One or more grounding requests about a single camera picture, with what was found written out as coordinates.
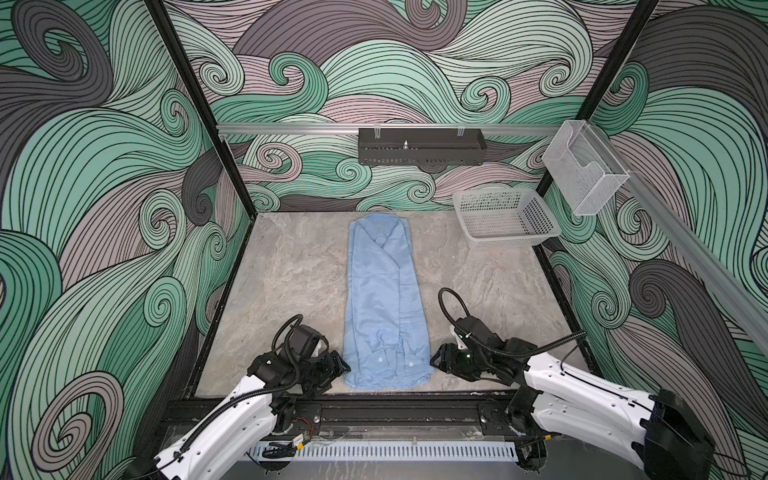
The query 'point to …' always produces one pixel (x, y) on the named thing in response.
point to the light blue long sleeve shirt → (386, 334)
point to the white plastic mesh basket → (504, 217)
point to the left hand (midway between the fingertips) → (344, 374)
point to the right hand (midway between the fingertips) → (436, 367)
